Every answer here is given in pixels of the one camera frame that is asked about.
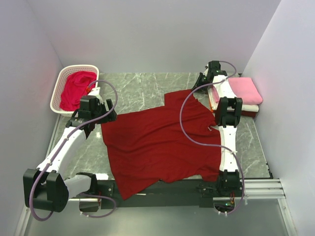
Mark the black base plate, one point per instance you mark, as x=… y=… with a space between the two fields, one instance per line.
x=182 y=193

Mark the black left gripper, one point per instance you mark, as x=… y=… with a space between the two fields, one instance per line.
x=110 y=117

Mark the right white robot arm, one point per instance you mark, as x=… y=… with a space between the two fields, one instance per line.
x=227 y=118

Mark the aluminium rail frame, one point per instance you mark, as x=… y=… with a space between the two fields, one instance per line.
x=254 y=189

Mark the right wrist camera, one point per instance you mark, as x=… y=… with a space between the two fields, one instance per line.
x=205 y=73

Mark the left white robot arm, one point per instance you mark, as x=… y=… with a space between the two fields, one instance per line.
x=44 y=187

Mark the white plastic laundry basket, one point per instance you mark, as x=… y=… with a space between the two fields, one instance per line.
x=60 y=83

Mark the folded white t shirt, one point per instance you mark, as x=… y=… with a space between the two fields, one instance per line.
x=247 y=108

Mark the dark red t shirt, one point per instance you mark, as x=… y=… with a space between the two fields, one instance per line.
x=168 y=143

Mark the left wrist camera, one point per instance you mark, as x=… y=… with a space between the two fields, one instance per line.
x=95 y=92

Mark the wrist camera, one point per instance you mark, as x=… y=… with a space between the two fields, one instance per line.
x=205 y=73
x=95 y=92

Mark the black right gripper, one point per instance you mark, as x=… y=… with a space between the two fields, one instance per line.
x=197 y=84

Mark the crimson t shirt in basket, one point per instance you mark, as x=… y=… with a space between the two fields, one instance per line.
x=75 y=87

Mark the folded pink t shirt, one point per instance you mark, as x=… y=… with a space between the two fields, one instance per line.
x=243 y=87

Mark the folded red t shirt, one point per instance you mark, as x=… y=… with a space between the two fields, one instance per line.
x=249 y=114

